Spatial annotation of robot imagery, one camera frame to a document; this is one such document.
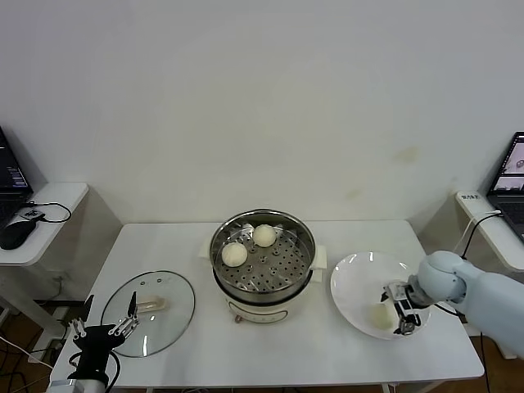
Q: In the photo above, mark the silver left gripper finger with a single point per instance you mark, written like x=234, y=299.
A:
x=127, y=325
x=78, y=329

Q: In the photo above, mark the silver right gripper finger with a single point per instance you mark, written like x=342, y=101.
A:
x=385, y=295
x=408, y=325

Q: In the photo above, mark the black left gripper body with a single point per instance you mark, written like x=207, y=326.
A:
x=96, y=337

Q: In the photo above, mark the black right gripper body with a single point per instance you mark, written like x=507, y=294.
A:
x=407, y=305

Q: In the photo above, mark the white steamed baozi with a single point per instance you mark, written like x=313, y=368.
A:
x=264, y=236
x=380, y=317
x=234, y=254

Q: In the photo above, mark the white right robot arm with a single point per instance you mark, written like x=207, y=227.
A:
x=475, y=294

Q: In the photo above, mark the perforated steel steamer basket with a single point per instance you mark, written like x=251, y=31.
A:
x=282, y=266

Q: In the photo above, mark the white floor power strip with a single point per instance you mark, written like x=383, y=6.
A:
x=58, y=316

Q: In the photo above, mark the white round plate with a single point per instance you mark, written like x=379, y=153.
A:
x=352, y=286

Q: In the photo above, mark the white side table with label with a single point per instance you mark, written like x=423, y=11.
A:
x=487, y=235

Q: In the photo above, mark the black computer mouse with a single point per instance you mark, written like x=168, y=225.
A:
x=16, y=235

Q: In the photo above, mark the cream electric cooker pot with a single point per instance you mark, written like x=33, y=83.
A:
x=262, y=312

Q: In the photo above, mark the small printed table label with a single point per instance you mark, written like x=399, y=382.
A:
x=470, y=197

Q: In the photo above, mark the white side table with mouse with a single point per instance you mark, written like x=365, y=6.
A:
x=61, y=204

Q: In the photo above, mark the grey laptop with image windows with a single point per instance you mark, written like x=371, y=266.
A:
x=509, y=180

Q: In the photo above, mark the black laptop with dark screen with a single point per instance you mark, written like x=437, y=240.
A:
x=10, y=176

